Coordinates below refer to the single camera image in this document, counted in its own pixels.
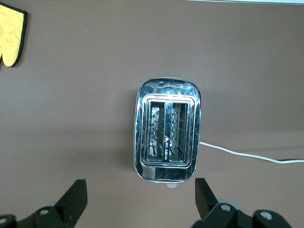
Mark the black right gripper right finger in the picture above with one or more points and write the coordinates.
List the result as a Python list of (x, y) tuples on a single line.
[(209, 206)]

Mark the chrome two-slot toaster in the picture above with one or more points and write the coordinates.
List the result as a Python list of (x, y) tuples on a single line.
[(167, 173)]

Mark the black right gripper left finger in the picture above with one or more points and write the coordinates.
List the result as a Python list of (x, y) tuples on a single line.
[(69, 204)]

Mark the yellow quilted oven mitt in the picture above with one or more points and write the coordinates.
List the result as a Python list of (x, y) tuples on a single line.
[(10, 35)]

